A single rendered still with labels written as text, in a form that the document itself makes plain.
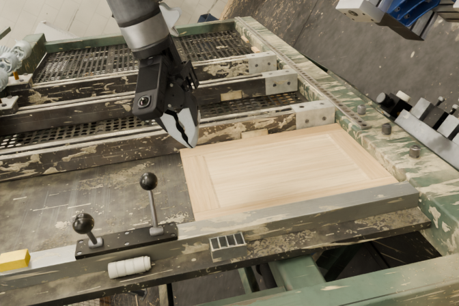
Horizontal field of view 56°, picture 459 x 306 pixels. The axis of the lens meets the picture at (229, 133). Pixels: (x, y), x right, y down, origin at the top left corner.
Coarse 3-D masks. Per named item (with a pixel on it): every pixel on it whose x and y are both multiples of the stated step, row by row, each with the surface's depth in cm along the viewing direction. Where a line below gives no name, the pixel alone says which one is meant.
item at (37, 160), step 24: (216, 120) 129; (240, 120) 127; (264, 120) 128; (288, 120) 129; (312, 120) 131; (48, 144) 122; (72, 144) 122; (96, 144) 120; (120, 144) 122; (144, 144) 123; (168, 144) 125; (0, 168) 117; (24, 168) 119; (48, 168) 120; (72, 168) 122
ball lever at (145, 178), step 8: (144, 176) 86; (152, 176) 86; (144, 184) 86; (152, 184) 86; (152, 192) 87; (152, 200) 87; (152, 208) 87; (152, 216) 87; (152, 232) 86; (160, 232) 86
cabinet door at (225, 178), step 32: (320, 128) 129; (192, 160) 118; (224, 160) 118; (256, 160) 116; (288, 160) 115; (320, 160) 114; (352, 160) 112; (192, 192) 104; (224, 192) 104; (256, 192) 103; (288, 192) 102; (320, 192) 100
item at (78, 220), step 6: (78, 216) 76; (84, 216) 76; (90, 216) 77; (72, 222) 76; (78, 222) 75; (84, 222) 75; (90, 222) 76; (78, 228) 75; (84, 228) 75; (90, 228) 76; (90, 234) 80; (90, 240) 85; (96, 240) 84; (102, 240) 86; (90, 246) 84; (96, 246) 84
